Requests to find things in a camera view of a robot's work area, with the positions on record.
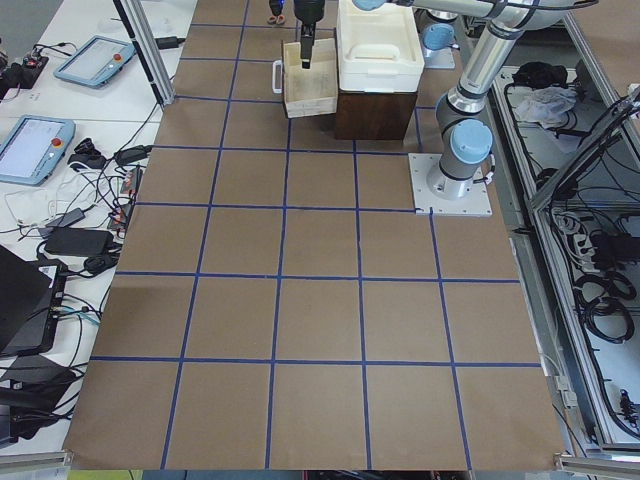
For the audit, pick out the orange grey scissors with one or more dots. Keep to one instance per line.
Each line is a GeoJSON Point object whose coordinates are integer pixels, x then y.
{"type": "Point", "coordinates": [276, 20]}

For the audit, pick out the lower blue teach pendant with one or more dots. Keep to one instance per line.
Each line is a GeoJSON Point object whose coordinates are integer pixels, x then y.
{"type": "Point", "coordinates": [33, 148]}

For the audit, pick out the black power adapter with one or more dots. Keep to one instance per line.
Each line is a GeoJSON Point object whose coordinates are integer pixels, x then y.
{"type": "Point", "coordinates": [78, 242]}

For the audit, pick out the dark brown drawer cabinet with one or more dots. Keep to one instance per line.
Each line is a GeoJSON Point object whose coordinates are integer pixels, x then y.
{"type": "Point", "coordinates": [373, 116]}

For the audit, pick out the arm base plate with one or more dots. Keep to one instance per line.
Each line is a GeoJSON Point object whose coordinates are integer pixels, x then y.
{"type": "Point", "coordinates": [435, 193]}
{"type": "Point", "coordinates": [438, 43]}

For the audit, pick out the aluminium frame post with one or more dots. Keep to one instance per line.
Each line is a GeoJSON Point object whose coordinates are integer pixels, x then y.
{"type": "Point", "coordinates": [134, 19]}

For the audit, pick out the black laptop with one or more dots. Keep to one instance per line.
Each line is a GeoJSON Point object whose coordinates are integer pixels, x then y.
{"type": "Point", "coordinates": [30, 291]}

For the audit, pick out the white plastic tray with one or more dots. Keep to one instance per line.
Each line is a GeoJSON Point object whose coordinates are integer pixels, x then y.
{"type": "Point", "coordinates": [378, 50]}

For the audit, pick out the upper blue teach pendant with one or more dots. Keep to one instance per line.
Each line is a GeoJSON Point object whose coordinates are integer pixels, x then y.
{"type": "Point", "coordinates": [96, 62]}

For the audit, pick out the blue teach pendant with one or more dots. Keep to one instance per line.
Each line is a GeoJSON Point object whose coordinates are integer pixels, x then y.
{"type": "Point", "coordinates": [33, 148]}
{"type": "Point", "coordinates": [96, 62]}

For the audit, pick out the wooden drawer white handle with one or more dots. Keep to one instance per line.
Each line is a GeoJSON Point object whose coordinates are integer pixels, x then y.
{"type": "Point", "coordinates": [307, 92]}

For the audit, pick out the white cloth bundle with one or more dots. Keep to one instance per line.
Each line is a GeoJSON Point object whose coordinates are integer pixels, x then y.
{"type": "Point", "coordinates": [549, 107]}

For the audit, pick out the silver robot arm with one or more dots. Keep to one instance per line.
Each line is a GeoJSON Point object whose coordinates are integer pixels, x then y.
{"type": "Point", "coordinates": [467, 140]}

